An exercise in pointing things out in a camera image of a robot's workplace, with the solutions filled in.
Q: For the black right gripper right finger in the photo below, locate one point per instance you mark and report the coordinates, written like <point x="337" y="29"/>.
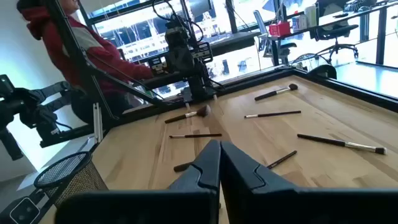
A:
<point x="264" y="205"/>

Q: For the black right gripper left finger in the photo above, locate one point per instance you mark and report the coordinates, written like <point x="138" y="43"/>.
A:
<point x="186" y="205"/>

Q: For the short dark-bristle makeup brush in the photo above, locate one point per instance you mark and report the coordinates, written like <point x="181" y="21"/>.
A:
<point x="182" y="167"/>

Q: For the black spoolie brush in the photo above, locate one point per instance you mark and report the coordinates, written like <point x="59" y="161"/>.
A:
<point x="281" y="160"/>

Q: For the fluffy powder makeup brush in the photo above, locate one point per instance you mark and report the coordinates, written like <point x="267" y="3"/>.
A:
<point x="186" y="115"/>

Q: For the long black silver-ferrule makeup brush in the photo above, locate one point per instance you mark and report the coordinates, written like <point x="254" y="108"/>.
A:
<point x="329" y="141"/>

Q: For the dark-bristle silver-ferrule makeup brush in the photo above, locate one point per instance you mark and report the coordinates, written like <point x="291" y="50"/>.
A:
<point x="273" y="92"/>

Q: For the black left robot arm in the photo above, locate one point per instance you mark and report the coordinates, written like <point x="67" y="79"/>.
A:
<point x="186" y="62"/>

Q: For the flat-tip silver-ferrule makeup brush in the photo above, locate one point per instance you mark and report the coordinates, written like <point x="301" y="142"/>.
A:
<point x="199" y="135"/>

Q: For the black mesh pen cup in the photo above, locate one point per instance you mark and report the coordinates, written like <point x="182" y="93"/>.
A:
<point x="71" y="174"/>

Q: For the black square device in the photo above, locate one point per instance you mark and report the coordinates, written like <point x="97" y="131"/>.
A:
<point x="25" y="211"/>

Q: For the red box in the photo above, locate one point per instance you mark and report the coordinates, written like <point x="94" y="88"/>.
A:
<point x="280" y="28"/>

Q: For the grey office chair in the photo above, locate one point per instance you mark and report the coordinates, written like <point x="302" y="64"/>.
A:
<point x="259" y="23"/>

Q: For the black office chair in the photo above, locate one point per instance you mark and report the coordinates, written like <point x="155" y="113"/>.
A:
<point x="335" y="31"/>

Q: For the black long desk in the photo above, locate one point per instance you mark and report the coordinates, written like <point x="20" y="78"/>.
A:
<point x="381" y="37"/>

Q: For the person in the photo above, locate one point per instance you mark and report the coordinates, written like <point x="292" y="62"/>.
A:
<point x="56" y="46"/>

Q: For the silver aluminium bracket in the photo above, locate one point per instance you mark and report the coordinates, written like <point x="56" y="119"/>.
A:
<point x="98" y="124"/>

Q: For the black table frame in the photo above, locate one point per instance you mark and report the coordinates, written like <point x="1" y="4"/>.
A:
<point x="342" y="90"/>

